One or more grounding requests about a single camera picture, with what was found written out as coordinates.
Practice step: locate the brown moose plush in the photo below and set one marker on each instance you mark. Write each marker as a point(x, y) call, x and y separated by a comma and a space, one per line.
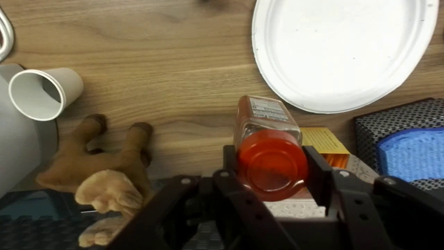
point(92, 162)

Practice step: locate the white paper cup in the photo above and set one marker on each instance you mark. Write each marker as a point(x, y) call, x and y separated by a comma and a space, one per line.
point(69, 85)

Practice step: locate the grey mesh basket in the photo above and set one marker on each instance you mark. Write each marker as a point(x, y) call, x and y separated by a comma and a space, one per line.
point(397, 116)

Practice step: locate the spice jar orange lid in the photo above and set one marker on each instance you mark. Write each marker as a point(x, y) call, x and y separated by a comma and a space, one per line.
point(271, 157)

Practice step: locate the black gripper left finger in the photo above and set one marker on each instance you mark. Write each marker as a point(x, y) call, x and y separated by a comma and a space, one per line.
point(203, 213)

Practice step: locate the yellow tea box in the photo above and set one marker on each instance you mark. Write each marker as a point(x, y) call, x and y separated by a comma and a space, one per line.
point(321, 141)

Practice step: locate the white paper plate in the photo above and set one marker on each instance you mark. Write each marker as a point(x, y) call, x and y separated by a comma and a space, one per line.
point(341, 46)

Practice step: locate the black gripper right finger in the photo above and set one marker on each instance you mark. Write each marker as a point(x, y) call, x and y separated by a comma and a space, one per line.
point(389, 213)

